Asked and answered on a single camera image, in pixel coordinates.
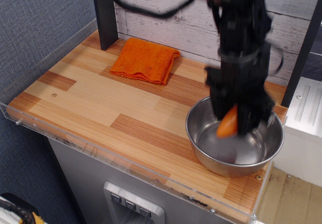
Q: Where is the white aluminium frame block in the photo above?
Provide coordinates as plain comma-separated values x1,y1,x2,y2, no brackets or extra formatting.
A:
273,77,321,186

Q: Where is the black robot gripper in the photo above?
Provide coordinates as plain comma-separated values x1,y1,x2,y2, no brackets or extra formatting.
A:
205,55,275,135

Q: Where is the grey toy fridge cabinet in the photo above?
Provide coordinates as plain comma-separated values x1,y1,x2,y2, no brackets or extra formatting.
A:
47,136,227,224

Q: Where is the stainless steel bowl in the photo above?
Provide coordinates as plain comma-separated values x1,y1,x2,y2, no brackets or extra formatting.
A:
186,97,284,177

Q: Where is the white rail with black base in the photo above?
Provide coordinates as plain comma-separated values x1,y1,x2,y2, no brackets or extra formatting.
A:
1,193,38,223

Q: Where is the black right upright post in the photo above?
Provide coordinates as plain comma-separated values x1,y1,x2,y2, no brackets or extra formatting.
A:
280,0,321,107

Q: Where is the folded orange cloth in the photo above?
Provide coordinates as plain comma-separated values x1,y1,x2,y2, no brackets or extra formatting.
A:
110,38,181,86

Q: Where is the black upright post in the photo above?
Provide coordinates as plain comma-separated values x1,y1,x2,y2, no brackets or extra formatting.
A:
280,0,321,107
94,0,118,50

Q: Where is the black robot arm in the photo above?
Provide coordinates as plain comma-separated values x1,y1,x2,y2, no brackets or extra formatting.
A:
206,0,274,135

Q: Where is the orange toy carrot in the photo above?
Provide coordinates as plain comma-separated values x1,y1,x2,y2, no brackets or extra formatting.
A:
216,105,238,138

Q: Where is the clear acrylic table guard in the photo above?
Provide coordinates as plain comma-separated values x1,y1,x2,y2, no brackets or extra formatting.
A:
1,20,272,223

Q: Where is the silver dispenser button panel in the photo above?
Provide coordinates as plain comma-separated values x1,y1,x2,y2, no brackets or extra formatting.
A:
104,181,166,223

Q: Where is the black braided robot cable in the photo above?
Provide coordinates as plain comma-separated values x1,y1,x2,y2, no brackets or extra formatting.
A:
95,0,196,18

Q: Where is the black left upright post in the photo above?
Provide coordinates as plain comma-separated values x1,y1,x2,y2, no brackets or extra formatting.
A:
94,0,118,50

